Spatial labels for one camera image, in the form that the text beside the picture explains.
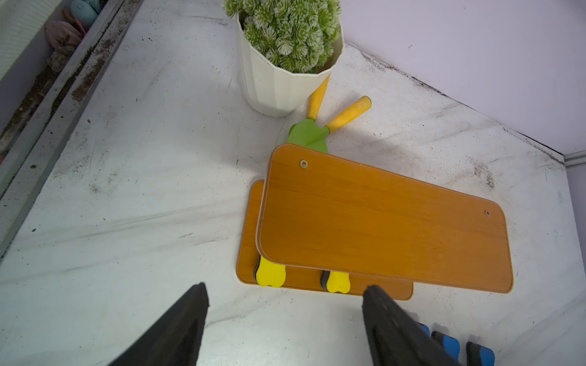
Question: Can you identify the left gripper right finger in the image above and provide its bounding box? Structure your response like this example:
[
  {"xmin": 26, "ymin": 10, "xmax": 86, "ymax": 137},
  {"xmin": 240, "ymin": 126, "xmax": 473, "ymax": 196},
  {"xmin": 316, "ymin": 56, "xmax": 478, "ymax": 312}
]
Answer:
[{"xmin": 363, "ymin": 285, "xmax": 458, "ymax": 366}]

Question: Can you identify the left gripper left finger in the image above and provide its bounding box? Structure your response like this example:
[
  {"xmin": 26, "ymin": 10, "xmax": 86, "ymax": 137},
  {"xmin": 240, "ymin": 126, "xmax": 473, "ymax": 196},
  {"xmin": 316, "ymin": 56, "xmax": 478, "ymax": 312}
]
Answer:
[{"xmin": 111, "ymin": 282, "xmax": 209, "ymax": 365}]

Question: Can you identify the blue eraser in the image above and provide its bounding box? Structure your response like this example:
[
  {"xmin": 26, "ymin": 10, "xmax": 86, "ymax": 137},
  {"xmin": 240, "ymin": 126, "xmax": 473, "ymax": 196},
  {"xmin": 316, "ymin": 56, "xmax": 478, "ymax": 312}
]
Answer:
[
  {"xmin": 418, "ymin": 323, "xmax": 430, "ymax": 337},
  {"xmin": 465, "ymin": 342, "xmax": 495, "ymax": 366},
  {"xmin": 431, "ymin": 331, "xmax": 461, "ymax": 361}
]

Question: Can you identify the yellow eraser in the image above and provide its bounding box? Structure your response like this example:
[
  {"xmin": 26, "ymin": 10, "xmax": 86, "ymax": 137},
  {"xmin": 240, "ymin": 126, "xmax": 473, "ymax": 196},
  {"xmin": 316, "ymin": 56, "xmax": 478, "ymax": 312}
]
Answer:
[
  {"xmin": 253, "ymin": 256, "xmax": 286, "ymax": 288},
  {"xmin": 320, "ymin": 271, "xmax": 351, "ymax": 294}
]

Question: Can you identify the orange wooden two-tier shelf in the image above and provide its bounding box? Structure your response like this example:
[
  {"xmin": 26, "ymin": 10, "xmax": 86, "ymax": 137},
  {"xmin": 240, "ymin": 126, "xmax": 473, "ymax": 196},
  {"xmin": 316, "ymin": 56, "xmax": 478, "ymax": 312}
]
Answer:
[{"xmin": 236, "ymin": 144, "xmax": 514, "ymax": 300}]

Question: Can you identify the green succulent in white pot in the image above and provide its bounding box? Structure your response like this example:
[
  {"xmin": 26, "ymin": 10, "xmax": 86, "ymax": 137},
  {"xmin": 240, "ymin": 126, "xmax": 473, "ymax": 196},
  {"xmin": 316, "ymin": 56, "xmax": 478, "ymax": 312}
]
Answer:
[{"xmin": 224, "ymin": 0, "xmax": 344, "ymax": 117}]

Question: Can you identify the blue crumpled item in bin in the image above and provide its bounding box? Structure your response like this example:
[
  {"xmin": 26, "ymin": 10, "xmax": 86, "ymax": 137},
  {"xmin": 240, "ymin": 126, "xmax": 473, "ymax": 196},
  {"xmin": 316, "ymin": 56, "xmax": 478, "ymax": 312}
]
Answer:
[{"xmin": 69, "ymin": 0, "xmax": 102, "ymax": 29}]

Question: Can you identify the yellow handled garden tool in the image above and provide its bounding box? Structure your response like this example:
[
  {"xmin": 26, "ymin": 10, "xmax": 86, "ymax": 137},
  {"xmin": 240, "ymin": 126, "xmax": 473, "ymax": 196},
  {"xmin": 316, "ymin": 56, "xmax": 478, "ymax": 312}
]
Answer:
[{"xmin": 287, "ymin": 72, "xmax": 372, "ymax": 154}]

